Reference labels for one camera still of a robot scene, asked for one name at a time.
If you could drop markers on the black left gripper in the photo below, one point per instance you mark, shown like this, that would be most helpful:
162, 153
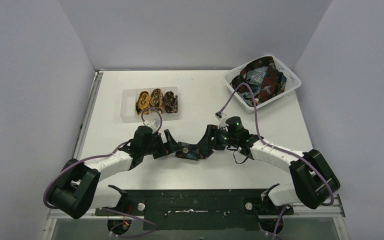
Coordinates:
162, 145

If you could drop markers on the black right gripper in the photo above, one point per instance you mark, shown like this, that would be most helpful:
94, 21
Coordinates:
207, 143

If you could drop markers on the navy floral tie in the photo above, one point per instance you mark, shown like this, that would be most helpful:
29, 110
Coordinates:
192, 152

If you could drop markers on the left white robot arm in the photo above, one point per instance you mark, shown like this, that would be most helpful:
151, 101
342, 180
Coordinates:
74, 191

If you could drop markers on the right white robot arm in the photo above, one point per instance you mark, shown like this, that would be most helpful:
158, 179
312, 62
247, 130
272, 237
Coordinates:
313, 181

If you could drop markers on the pile of patterned ties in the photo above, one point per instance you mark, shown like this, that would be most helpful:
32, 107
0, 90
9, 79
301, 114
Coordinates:
259, 79

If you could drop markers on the dark brown rolled tie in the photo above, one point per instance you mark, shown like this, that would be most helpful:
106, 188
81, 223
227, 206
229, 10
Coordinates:
170, 100

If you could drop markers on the clear plastic organizer tray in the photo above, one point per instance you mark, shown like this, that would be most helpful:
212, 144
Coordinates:
129, 98

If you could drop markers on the yellow rolled tie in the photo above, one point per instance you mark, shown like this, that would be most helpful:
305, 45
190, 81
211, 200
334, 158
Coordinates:
142, 103

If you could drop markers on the orange patterned rolled tie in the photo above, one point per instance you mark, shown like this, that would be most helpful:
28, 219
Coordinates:
157, 100

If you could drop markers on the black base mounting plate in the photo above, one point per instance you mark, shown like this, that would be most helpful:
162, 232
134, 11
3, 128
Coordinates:
214, 209

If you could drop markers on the white plastic basket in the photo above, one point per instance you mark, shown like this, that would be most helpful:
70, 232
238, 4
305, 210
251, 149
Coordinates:
293, 82

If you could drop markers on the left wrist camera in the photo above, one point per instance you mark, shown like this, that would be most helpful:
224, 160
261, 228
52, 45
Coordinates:
155, 124

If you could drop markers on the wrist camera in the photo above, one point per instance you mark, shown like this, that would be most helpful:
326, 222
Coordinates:
155, 124
222, 117

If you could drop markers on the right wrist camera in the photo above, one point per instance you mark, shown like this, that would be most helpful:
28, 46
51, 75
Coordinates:
222, 117

